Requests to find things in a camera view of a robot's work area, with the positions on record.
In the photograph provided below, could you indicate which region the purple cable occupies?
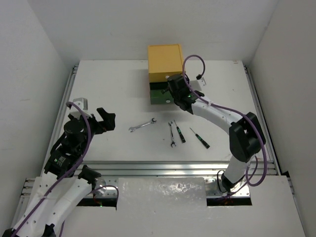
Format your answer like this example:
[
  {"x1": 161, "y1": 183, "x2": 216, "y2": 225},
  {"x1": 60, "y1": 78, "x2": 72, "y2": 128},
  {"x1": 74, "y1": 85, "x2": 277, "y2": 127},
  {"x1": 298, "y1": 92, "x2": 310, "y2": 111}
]
[
  {"x1": 4, "y1": 102, "x2": 119, "y2": 237},
  {"x1": 182, "y1": 54, "x2": 269, "y2": 198}
]

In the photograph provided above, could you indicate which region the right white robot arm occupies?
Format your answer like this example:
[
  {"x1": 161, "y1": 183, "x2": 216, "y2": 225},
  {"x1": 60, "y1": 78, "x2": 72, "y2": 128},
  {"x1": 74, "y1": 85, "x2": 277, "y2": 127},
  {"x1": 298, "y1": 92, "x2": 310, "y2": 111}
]
[{"x1": 164, "y1": 74, "x2": 268, "y2": 193}]

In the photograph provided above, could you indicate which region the small silver wrench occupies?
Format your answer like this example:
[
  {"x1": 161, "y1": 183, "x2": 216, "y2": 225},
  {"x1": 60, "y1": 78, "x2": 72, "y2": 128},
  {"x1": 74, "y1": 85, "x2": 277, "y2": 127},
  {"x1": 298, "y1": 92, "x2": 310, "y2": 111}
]
[{"x1": 168, "y1": 121, "x2": 176, "y2": 148}]

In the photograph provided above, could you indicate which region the large silver wrench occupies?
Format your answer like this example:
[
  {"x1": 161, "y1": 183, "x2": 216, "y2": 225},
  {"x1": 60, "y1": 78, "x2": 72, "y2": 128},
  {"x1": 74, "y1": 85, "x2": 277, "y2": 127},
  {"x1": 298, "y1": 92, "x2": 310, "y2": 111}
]
[{"x1": 128, "y1": 118, "x2": 157, "y2": 132}]

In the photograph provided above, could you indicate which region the green black screwdriver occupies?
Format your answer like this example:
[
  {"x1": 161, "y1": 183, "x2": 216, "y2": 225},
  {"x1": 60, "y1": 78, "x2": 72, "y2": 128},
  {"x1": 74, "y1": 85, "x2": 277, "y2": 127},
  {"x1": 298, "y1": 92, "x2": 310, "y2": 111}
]
[
  {"x1": 174, "y1": 120, "x2": 186, "y2": 143},
  {"x1": 190, "y1": 127, "x2": 210, "y2": 149}
]

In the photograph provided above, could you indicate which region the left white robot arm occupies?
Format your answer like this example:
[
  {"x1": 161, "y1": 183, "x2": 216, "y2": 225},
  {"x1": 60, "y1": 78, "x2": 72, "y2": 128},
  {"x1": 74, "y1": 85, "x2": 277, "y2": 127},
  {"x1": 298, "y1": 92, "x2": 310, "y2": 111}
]
[{"x1": 3, "y1": 108, "x2": 116, "y2": 237}]

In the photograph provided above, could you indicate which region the green drawer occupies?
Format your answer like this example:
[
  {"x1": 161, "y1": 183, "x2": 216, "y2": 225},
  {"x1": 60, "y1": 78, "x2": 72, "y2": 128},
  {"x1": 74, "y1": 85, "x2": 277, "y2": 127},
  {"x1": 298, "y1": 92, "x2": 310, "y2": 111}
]
[{"x1": 149, "y1": 81, "x2": 174, "y2": 105}]

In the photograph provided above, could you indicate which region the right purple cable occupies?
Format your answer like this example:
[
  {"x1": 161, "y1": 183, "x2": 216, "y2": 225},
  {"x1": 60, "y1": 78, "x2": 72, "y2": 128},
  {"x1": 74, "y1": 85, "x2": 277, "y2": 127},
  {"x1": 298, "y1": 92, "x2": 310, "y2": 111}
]
[{"x1": 182, "y1": 54, "x2": 269, "y2": 198}]

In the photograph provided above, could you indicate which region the aluminium side rail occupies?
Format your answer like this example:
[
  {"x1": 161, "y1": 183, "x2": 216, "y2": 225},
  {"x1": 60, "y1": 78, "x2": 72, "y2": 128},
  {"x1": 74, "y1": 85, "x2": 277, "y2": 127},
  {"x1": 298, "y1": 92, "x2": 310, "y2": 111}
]
[
  {"x1": 41, "y1": 64, "x2": 79, "y2": 174},
  {"x1": 243, "y1": 65, "x2": 281, "y2": 175}
]

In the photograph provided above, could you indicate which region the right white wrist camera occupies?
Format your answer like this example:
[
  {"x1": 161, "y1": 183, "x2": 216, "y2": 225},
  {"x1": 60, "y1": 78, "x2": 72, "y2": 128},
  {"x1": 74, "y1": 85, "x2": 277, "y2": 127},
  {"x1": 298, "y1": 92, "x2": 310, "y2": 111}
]
[{"x1": 190, "y1": 77, "x2": 206, "y2": 91}]

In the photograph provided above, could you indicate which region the left aluminium side rail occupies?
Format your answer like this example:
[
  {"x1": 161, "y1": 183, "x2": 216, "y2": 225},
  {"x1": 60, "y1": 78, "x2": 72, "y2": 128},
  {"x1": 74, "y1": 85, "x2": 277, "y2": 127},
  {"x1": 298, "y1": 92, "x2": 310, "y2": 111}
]
[{"x1": 41, "y1": 64, "x2": 79, "y2": 174}]

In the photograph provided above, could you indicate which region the aluminium front rail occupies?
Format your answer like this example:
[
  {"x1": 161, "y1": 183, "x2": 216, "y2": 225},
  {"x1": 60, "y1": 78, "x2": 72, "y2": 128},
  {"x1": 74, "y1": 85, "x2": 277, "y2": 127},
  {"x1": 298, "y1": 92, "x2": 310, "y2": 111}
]
[{"x1": 21, "y1": 161, "x2": 279, "y2": 198}]

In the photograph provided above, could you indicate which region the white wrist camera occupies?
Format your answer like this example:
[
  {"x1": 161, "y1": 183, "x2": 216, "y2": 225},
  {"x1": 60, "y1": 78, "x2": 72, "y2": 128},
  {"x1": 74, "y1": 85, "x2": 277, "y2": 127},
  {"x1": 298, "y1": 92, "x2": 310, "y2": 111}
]
[
  {"x1": 69, "y1": 97, "x2": 90, "y2": 119},
  {"x1": 190, "y1": 77, "x2": 206, "y2": 91}
]

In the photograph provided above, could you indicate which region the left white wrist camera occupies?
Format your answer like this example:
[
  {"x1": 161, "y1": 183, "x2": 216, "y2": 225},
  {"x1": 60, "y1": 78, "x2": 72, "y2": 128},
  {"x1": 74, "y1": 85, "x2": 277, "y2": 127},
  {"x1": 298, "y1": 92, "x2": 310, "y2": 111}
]
[{"x1": 69, "y1": 97, "x2": 90, "y2": 119}]

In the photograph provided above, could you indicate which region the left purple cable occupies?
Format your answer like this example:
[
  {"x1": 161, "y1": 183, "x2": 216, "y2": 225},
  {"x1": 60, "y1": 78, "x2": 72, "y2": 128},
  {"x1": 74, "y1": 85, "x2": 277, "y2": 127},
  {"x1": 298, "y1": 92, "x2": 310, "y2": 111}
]
[{"x1": 4, "y1": 102, "x2": 119, "y2": 237}]

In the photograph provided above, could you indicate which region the right aluminium side rail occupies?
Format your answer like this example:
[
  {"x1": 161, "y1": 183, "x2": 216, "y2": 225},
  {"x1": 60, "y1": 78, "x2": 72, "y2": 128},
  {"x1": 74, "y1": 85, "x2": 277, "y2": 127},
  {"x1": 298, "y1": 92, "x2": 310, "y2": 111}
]
[{"x1": 243, "y1": 65, "x2": 281, "y2": 175}]

